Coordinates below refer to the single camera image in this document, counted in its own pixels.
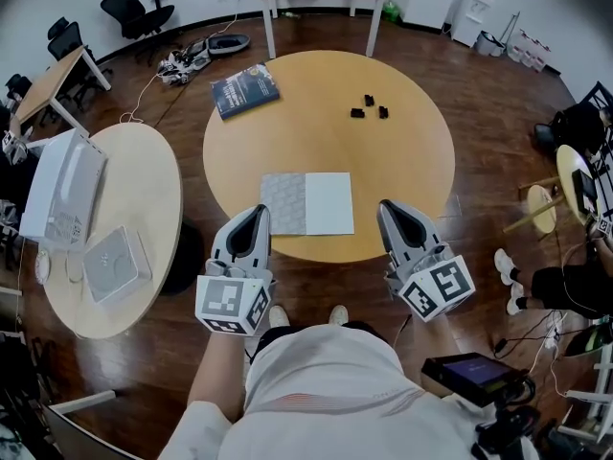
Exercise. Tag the person's left forearm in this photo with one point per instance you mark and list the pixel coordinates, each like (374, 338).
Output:
(215, 367)

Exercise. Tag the person's left white shoe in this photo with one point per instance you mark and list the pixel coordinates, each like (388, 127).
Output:
(279, 316)

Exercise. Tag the black green backpack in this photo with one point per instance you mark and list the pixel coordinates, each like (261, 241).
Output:
(594, 340)

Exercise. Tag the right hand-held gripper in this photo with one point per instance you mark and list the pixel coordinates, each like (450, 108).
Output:
(452, 281)

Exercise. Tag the green plastic bag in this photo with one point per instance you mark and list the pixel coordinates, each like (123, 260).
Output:
(392, 12)

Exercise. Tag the large white box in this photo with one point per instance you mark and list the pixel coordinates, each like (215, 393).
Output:
(57, 194)

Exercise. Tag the grey trash bin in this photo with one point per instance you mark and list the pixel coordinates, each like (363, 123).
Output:
(488, 43)

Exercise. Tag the small yellow round table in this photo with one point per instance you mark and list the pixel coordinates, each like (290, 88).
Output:
(567, 170)

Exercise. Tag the thick dark blue book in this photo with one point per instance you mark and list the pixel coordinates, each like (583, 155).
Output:
(244, 91)

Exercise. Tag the person's white shirt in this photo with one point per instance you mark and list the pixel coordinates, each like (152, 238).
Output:
(325, 410)

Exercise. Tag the person's black shorts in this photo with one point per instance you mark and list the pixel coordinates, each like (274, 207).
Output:
(371, 333)

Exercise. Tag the small black block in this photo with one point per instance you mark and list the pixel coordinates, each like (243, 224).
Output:
(358, 113)
(383, 112)
(369, 99)

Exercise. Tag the wooden stool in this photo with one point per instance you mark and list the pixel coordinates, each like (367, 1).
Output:
(541, 209)

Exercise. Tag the person's right forearm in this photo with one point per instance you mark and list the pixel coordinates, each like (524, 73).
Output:
(433, 348)

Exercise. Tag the white power strip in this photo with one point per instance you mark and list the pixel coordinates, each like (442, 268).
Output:
(554, 336)

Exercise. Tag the black office chair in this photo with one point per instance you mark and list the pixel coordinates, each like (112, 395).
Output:
(139, 15)
(19, 86)
(64, 39)

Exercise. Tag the white water dispenser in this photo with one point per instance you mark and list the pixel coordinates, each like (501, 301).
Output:
(474, 12)

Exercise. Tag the pack of water jugs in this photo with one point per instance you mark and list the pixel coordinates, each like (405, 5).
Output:
(529, 53)

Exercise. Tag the cream oval table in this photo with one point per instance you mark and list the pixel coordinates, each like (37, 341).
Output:
(143, 185)

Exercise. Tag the person's white shoe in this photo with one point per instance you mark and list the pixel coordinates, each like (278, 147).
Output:
(279, 316)
(338, 315)

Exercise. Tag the grey carrying case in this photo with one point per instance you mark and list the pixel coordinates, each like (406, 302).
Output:
(227, 43)

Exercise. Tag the thin purple book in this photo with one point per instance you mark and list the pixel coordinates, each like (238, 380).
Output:
(330, 204)

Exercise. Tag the round wooden table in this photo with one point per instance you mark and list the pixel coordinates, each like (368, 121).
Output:
(325, 137)

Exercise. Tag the person's right white shoe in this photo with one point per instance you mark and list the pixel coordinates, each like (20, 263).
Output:
(338, 315)

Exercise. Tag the black chest mount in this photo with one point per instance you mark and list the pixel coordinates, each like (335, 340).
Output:
(512, 424)

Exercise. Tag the black tablet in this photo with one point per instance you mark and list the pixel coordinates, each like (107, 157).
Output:
(469, 369)

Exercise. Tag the white metal rack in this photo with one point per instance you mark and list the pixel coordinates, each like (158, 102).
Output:
(602, 381)

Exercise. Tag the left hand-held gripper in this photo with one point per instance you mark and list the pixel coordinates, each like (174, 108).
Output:
(220, 300)

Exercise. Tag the pile of white black gear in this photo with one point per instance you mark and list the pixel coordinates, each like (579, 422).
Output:
(179, 67)

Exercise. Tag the black box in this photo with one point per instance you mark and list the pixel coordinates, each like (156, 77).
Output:
(584, 190)

